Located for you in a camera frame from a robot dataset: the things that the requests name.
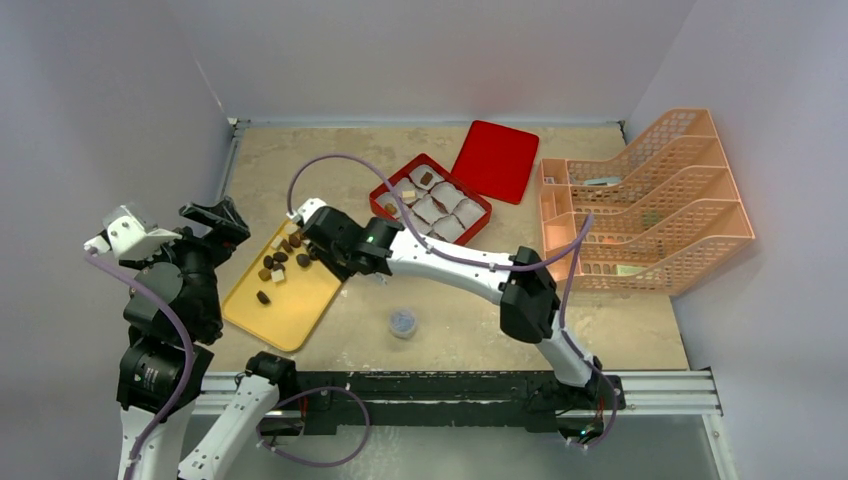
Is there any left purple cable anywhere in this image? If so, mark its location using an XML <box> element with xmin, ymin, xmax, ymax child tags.
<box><xmin>82</xmin><ymin>250</ymin><xmax>197</xmax><ymax>480</ymax></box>

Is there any dark oval chocolate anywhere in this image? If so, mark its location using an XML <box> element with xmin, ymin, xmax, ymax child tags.
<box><xmin>256</xmin><ymin>290</ymin><xmax>271</xmax><ymax>305</ymax></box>

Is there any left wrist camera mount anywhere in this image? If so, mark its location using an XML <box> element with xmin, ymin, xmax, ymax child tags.
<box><xmin>83</xmin><ymin>204</ymin><xmax>182</xmax><ymax>261</ymax></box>

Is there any dark round chocolate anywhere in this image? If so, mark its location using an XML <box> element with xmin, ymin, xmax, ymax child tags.
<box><xmin>296</xmin><ymin>253</ymin><xmax>312</xmax><ymax>269</ymax></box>

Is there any red box lid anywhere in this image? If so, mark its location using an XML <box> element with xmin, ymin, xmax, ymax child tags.
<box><xmin>451</xmin><ymin>120</ymin><xmax>540</xmax><ymax>205</ymax></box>

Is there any yellow plastic tray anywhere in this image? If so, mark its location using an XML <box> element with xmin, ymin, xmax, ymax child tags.
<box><xmin>222</xmin><ymin>220</ymin><xmax>342</xmax><ymax>352</ymax></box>

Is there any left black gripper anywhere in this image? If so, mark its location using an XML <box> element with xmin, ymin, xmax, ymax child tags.
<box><xmin>122</xmin><ymin>195</ymin><xmax>248</xmax><ymax>332</ymax></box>

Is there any small clear round container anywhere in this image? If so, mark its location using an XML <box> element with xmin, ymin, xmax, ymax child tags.
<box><xmin>388</xmin><ymin>309</ymin><xmax>418</xmax><ymax>339</ymax></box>

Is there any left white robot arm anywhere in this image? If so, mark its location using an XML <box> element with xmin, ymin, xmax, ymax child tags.
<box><xmin>102</xmin><ymin>196</ymin><xmax>298</xmax><ymax>479</ymax></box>

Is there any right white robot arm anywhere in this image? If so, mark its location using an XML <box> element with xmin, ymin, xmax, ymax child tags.
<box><xmin>290</xmin><ymin>200</ymin><xmax>601</xmax><ymax>407</ymax></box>

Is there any black metal base rail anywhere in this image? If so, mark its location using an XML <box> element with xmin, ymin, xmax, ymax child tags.
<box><xmin>192</xmin><ymin>368</ymin><xmax>723</xmax><ymax>439</ymax></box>

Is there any orange mesh file organizer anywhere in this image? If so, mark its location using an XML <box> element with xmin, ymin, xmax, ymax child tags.
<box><xmin>537</xmin><ymin>108</ymin><xmax>755</xmax><ymax>295</ymax></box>

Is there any red compartment box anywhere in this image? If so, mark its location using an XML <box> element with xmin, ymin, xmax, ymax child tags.
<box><xmin>389</xmin><ymin>153</ymin><xmax>492</xmax><ymax>245</ymax></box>

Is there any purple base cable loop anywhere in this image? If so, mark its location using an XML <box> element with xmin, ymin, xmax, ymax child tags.
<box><xmin>255</xmin><ymin>386</ymin><xmax>369</xmax><ymax>469</ymax></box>

